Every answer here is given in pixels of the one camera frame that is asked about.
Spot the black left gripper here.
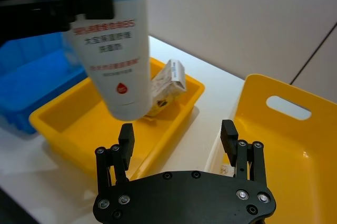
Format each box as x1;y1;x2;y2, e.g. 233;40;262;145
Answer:
0;0;114;47

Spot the shallow yellow plastic bin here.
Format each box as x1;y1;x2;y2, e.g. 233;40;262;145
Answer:
28;56;205;182

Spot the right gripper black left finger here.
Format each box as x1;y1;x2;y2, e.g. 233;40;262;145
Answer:
95;123;136;195

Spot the cream printed carton box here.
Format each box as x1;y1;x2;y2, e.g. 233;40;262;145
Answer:
143;59;187;124

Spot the blue plastic bin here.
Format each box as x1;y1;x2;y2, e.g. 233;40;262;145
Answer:
0;33;89;139

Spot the white and blue cosmetic tube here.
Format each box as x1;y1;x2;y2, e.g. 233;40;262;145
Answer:
26;0;153;120

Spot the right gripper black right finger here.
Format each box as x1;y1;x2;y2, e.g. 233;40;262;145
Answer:
220;119;268;188

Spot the yellow bin with handle slot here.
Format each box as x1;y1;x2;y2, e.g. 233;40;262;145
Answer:
205;73;337;224

